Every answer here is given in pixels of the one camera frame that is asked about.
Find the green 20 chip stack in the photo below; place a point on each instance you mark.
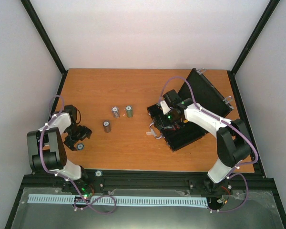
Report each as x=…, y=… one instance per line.
x=129, y=111

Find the black aluminium frame rail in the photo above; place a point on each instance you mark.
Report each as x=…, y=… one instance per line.
x=196, y=183

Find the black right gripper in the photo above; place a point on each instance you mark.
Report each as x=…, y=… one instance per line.
x=165, y=123

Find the blue 10 chip stack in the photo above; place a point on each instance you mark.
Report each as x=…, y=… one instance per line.
x=115, y=111

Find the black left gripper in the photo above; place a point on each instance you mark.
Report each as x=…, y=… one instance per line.
x=86, y=132

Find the black poker set case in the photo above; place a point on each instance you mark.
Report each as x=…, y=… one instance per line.
x=196, y=86

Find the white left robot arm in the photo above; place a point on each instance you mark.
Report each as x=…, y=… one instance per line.
x=46, y=146

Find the brown chip stack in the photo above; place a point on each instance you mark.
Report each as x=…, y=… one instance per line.
x=107, y=126

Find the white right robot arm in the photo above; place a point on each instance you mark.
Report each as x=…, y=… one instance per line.
x=233, y=144

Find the white perforated cable strip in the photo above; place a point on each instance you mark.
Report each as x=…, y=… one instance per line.
x=123, y=201

